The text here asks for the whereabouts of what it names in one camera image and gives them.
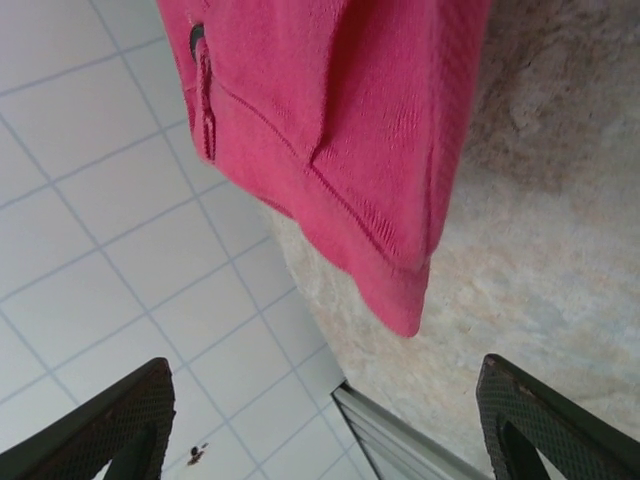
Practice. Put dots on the pink long pants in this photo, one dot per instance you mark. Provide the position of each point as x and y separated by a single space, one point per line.
330 140

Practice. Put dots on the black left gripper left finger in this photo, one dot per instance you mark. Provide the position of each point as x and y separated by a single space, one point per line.
125 425

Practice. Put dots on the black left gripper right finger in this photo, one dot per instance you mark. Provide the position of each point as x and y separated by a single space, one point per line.
530 425

